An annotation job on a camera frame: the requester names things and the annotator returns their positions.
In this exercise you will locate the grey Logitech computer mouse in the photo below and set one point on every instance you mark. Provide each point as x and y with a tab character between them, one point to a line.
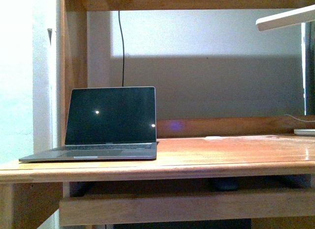
225	184

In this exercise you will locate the grey open laptop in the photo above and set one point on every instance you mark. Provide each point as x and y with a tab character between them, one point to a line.
117	123

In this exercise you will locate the wooden pull-out keyboard tray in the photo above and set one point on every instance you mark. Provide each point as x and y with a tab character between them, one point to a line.
118	208

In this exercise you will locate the white flat device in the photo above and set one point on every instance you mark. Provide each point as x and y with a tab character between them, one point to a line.
304	132

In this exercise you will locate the white desk lamp head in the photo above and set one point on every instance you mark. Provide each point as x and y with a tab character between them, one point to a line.
285	19

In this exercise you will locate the wooden desk frame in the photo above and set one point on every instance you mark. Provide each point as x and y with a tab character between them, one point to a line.
226	98

